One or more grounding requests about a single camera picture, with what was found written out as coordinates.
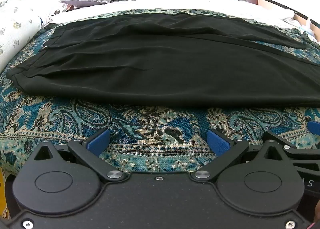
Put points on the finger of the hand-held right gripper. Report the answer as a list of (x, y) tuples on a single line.
[(300, 150), (314, 127)]

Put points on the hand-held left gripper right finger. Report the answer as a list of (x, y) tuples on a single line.
[(218, 143)]

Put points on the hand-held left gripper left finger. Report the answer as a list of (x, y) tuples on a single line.
[(98, 143)]

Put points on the black pants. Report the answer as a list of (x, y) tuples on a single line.
[(162, 63)]

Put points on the blue paisley blanket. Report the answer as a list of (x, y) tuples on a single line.
[(155, 131)]

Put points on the yellow cloth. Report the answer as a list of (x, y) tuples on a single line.
[(2, 194)]

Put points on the white bed sheet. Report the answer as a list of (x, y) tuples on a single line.
[(212, 2)]

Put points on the white floral duvet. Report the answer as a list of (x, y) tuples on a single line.
[(20, 23)]

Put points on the wooden bed frame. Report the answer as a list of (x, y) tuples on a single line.
[(280, 6)]

